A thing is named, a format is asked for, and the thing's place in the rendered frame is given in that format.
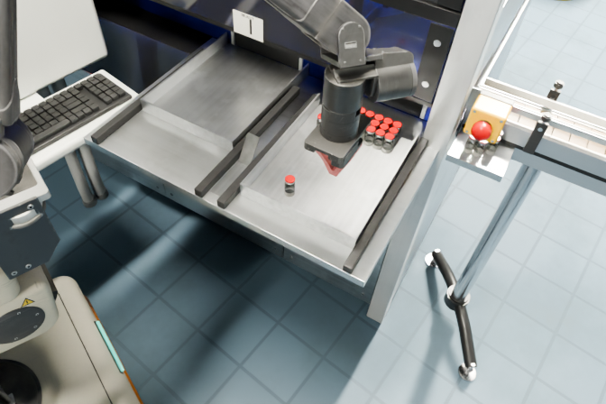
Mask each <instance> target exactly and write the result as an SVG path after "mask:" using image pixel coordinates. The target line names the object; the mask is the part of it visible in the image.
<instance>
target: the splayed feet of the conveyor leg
mask: <svg viewBox="0 0 606 404"><path fill-rule="evenodd" d="M426 263H427V265H429V266H430V267H433V268H436V267H437V268H438V269H439V271H440V273H441V274H442V276H443V278H444V281H445V284H446V286H447V288H448V290H447V292H446V294H445V296H444V302H445V304H446V305H447V306H448V307H449V308H450V309H452V310H453V311H454V312H455V316H456V320H457V324H458V328H459V334H460V340H461V346H462V352H463V358H464V363H462V364H461V365H460V366H459V367H458V374H459V376H460V377H461V378H462V379H463V380H464V381H473V380H474V379H475V377H476V371H475V369H474V368H473V367H477V362H476V356H475V351H474V344H473V334H472V329H471V324H470V320H469V317H468V313H467V309H466V306H467V304H468V303H469V301H470V294H468V295H467V297H466V299H465V300H457V299H455V298H454V297H453V295H452V290H453V289H454V287H455V284H456V282H457V279H456V277H455V275H454V273H453V271H452V269H451V267H450V266H449V264H448V262H447V261H446V259H445V257H444V255H443V254H442V253H441V251H439V250H434V251H433V252H432V253H430V254H429V255H428V256H427V257H426Z"/></svg>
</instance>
